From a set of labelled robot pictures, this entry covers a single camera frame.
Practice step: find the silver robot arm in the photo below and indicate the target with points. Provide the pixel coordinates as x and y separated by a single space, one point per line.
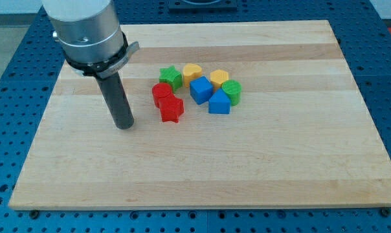
90 35

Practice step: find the green cylinder block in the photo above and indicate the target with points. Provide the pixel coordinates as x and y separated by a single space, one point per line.
232 89

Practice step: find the green star block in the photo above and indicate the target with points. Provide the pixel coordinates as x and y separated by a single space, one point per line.
172 77

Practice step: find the blue triangle block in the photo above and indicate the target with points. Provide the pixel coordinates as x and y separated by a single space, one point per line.
219 103

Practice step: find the red star block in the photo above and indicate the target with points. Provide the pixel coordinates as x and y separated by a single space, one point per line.
171 108

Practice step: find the blue cube block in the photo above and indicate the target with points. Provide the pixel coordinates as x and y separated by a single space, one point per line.
201 90

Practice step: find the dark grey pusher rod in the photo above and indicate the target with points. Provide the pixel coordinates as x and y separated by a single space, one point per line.
116 100

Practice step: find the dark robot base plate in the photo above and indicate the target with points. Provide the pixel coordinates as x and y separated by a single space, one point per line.
201 5

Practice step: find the red cylinder block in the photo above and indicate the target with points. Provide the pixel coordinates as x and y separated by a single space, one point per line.
160 91

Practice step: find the wooden board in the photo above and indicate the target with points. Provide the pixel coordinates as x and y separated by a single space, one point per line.
301 136

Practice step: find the yellow heart block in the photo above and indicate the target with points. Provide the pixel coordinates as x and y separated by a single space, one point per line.
191 71

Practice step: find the yellow hexagon block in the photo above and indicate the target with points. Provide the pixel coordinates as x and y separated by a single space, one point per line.
217 78

